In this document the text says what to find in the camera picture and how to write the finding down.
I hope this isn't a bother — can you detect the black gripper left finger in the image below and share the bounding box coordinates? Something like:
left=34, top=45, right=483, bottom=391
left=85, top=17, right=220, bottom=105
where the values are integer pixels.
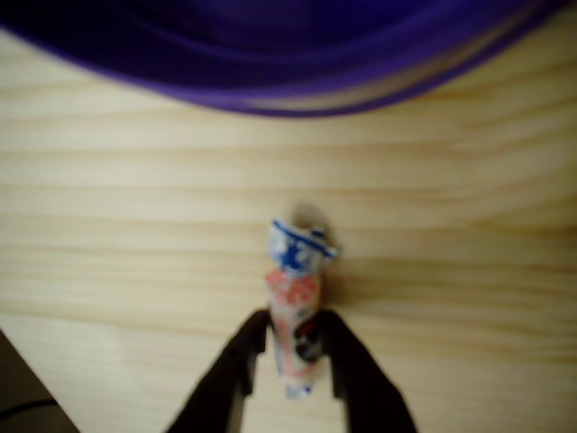
left=167, top=308, right=272, bottom=433

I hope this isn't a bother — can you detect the candy white red blue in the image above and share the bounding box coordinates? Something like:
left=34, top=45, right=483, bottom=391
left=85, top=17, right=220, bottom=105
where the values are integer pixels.
left=262, top=216, right=340, bottom=401

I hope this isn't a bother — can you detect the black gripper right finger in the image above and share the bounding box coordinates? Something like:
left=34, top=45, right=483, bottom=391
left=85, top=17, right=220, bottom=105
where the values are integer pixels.
left=316, top=308, right=419, bottom=433

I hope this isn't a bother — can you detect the purple round bowl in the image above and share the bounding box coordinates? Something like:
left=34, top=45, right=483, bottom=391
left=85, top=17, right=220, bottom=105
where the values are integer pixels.
left=0, top=0, right=577, bottom=119

